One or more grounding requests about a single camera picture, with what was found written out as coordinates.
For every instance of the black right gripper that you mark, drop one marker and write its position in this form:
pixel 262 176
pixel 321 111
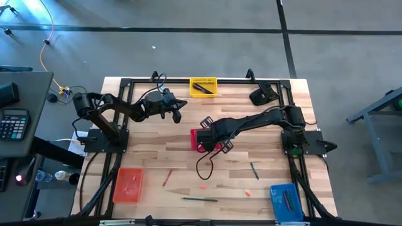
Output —
pixel 220 133

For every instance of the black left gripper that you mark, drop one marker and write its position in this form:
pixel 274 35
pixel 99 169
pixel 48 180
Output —
pixel 176 116

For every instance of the pink pencil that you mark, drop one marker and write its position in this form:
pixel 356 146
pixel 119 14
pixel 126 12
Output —
pixel 286 201

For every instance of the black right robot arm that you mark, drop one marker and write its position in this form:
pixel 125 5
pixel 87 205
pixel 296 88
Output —
pixel 260 120

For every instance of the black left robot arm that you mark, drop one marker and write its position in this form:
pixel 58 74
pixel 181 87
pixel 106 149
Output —
pixel 106 122

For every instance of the red plastic bin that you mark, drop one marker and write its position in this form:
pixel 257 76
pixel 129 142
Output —
pixel 193 139

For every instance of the yellow plastic bin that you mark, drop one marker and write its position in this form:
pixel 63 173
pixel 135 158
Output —
pixel 196 93

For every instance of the black table clamp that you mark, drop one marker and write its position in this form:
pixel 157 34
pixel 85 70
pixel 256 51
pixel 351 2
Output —
pixel 154 77
pixel 250 75

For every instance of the red crayon with white print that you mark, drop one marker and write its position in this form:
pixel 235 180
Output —
pixel 167 178

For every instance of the dark green pencil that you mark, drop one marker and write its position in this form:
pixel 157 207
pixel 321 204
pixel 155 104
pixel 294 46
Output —
pixel 199 199

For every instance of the blue plastic bin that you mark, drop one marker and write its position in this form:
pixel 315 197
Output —
pixel 279 207

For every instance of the orange plastic bin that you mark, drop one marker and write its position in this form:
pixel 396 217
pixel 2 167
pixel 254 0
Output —
pixel 125 194

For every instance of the white paper sheet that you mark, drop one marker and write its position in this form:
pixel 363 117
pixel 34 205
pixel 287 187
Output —
pixel 77 147

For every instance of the clear water bottle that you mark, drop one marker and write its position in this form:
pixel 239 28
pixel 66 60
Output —
pixel 64 175
pixel 44 176

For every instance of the grey desk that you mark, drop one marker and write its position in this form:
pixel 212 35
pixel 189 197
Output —
pixel 31 94

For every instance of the black calculator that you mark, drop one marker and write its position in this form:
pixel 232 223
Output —
pixel 14 124

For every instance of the grey metal stand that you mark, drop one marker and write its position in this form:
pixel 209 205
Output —
pixel 375 147

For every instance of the black computer mouse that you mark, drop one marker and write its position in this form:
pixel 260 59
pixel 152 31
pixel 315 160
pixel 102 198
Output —
pixel 25 171

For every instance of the black desk device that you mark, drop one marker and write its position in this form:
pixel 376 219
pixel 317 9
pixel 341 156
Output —
pixel 7 94

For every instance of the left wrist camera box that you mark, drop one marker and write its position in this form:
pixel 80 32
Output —
pixel 166 95

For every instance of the black metal frame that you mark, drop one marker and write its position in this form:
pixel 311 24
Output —
pixel 220 81

